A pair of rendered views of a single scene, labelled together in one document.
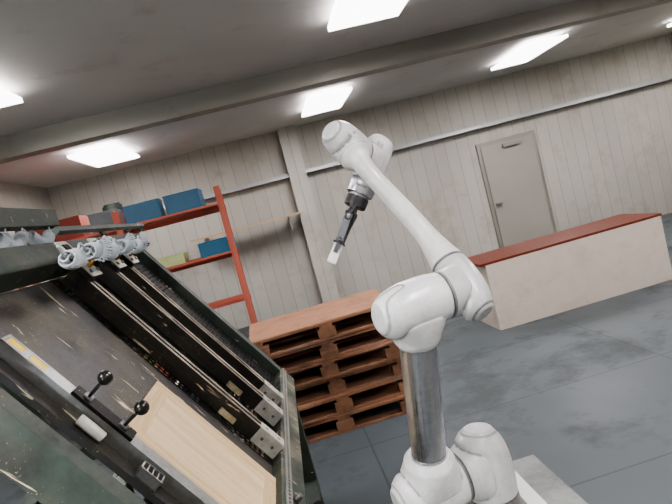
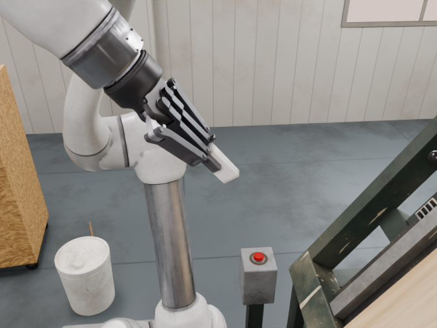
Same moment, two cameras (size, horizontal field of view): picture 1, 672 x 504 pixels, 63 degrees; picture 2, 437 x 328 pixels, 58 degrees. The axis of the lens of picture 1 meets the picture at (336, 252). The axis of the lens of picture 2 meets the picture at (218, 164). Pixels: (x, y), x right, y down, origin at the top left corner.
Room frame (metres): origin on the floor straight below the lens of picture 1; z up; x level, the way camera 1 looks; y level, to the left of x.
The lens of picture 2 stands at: (2.28, 0.01, 1.97)
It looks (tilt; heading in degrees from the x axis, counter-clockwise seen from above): 32 degrees down; 181
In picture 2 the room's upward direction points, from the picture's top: straight up
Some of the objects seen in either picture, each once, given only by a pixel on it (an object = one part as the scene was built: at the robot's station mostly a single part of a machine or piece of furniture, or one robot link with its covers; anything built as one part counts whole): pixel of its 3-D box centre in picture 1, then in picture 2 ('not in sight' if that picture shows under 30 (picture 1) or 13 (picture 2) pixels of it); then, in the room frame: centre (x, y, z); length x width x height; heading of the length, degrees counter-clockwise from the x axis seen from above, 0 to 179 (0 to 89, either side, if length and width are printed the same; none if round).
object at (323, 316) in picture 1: (329, 363); not in sight; (4.69, 0.31, 0.46); 1.30 x 0.89 x 0.92; 96
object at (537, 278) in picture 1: (562, 268); not in sight; (6.28, -2.53, 0.38); 2.19 x 0.70 x 0.77; 96
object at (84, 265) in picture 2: not in sight; (86, 269); (0.65, -0.79, 0.24); 0.32 x 0.30 x 0.47; 6
